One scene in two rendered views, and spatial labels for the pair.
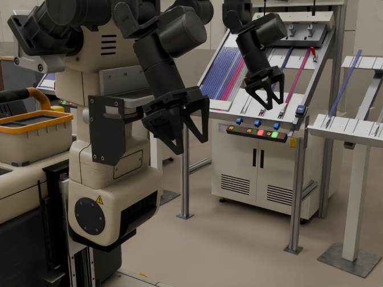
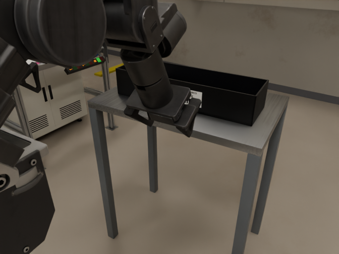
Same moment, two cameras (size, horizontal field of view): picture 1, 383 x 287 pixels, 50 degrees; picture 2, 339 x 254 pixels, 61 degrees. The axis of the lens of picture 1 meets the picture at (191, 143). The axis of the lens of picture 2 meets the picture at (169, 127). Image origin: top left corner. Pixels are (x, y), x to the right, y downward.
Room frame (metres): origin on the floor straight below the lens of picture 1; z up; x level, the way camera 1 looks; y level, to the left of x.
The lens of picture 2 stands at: (0.70, 0.50, 1.28)
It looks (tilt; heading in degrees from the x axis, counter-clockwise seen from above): 30 degrees down; 270
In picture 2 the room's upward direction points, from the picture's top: straight up
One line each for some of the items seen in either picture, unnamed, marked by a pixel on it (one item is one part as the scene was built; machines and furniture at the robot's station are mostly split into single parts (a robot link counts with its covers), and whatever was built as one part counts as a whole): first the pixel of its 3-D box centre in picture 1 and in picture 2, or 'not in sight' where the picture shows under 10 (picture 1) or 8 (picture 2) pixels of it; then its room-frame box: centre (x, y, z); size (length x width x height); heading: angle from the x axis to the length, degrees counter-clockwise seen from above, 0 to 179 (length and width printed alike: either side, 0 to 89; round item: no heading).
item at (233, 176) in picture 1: (278, 157); not in sight; (2.75, -0.61, 0.31); 0.70 x 0.65 x 0.62; 55
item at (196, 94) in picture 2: not in sight; (187, 87); (0.63, -0.57, 0.86); 0.57 x 0.17 x 0.11; 150
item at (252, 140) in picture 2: not in sight; (186, 175); (0.61, -0.59, 0.40); 0.70 x 0.45 x 0.80; 150
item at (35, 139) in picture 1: (32, 136); not in sight; (1.23, 0.49, 0.87); 0.23 x 0.15 x 0.11; 150
